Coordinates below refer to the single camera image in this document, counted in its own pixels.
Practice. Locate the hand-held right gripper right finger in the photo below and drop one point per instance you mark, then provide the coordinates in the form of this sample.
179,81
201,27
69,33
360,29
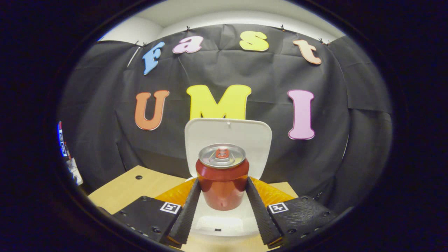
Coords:
260,215

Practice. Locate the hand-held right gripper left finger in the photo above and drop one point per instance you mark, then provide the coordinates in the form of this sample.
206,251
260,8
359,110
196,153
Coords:
187,213

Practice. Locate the red pop can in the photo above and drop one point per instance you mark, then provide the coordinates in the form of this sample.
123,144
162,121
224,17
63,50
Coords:
222,185

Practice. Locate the white desktop garbage bin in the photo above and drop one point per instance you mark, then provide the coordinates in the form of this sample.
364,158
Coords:
252,140

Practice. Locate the wooden desktop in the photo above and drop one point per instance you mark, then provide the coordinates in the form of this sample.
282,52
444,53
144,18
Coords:
140,189

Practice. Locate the white side table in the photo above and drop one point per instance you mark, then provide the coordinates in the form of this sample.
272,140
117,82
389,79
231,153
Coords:
75,173

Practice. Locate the computer monitor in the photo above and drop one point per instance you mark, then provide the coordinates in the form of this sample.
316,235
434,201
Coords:
61,140

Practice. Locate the black backdrop cloth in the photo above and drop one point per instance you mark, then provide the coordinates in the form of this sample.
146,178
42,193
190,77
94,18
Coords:
245,66

